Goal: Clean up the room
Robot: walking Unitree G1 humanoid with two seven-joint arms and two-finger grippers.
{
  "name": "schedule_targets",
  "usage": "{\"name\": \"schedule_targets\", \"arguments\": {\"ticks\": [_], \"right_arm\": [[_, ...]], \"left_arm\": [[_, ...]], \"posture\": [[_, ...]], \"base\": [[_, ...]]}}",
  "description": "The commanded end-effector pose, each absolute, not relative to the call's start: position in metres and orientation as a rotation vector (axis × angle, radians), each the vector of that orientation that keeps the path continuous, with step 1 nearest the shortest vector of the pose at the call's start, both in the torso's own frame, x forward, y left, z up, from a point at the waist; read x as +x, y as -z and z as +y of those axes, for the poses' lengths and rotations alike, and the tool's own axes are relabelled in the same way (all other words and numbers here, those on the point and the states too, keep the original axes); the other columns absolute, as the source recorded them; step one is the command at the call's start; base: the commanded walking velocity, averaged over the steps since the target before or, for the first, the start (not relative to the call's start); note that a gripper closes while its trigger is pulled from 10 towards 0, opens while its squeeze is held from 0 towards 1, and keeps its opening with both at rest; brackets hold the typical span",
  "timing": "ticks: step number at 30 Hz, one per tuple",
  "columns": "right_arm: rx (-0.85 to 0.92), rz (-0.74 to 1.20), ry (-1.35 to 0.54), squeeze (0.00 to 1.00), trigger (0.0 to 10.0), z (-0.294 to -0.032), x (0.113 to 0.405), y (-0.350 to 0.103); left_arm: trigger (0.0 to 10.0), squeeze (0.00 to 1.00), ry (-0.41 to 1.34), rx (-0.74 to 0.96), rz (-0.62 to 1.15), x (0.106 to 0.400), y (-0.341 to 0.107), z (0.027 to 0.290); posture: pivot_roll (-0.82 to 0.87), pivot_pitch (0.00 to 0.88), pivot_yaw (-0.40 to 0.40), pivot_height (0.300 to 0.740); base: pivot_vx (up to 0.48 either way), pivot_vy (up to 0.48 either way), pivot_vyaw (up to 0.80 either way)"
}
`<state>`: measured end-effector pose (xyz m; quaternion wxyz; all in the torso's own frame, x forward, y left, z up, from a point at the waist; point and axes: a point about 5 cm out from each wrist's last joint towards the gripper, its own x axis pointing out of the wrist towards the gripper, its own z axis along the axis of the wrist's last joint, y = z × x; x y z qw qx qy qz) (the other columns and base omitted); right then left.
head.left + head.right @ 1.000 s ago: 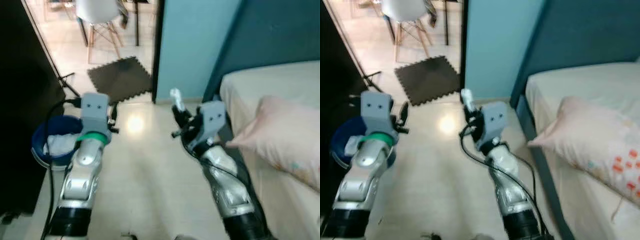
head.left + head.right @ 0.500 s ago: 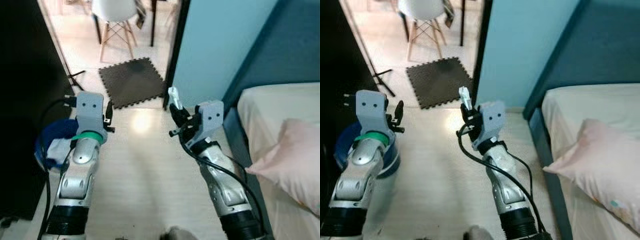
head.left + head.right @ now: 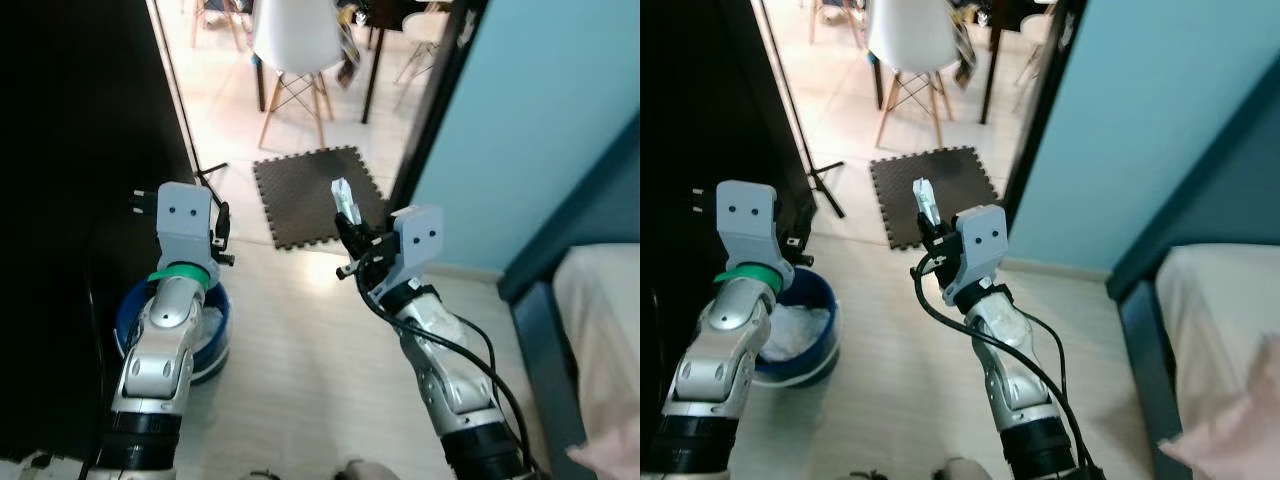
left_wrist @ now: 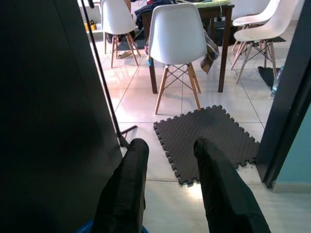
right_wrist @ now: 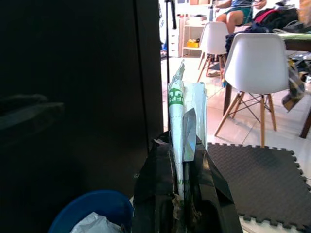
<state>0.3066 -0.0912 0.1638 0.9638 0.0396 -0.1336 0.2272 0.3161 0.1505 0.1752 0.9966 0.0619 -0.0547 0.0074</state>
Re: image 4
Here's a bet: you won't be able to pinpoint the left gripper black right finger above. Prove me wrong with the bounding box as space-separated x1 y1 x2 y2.
193 137 272 233

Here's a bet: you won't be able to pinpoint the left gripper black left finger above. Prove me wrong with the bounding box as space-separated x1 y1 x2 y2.
91 138 150 233

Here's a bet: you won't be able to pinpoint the black foam puzzle mat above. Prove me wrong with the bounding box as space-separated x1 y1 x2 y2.
153 104 260 187

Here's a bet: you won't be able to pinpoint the black tripod stand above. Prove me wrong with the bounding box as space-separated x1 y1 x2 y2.
81 0 138 148

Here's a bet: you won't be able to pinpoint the tall black cabinet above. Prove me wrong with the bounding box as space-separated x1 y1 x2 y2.
0 0 123 233

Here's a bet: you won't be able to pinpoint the clear plastic water bottle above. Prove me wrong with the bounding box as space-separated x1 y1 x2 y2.
270 65 285 99

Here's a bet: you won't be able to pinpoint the black fabric piece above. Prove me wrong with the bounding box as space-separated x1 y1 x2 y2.
257 66 281 89

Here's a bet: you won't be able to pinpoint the plaid cloth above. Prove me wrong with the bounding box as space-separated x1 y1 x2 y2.
200 31 220 73

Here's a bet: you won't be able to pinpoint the dark wooden table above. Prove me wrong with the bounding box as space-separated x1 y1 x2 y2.
139 3 236 95

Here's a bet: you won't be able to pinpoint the white shell chair wooden legs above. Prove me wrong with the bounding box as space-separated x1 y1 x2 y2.
101 0 141 68
230 0 301 84
232 0 280 53
147 3 208 115

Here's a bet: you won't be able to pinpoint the white shelf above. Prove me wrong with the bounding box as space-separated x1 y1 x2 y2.
84 0 105 37

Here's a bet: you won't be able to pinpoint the dark blue clothes pile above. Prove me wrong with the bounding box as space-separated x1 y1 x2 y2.
134 0 177 29

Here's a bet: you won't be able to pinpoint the green and yellow cloth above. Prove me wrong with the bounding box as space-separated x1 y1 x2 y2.
176 0 232 7

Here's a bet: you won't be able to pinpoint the black door frame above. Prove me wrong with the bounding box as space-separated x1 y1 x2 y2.
256 0 311 190

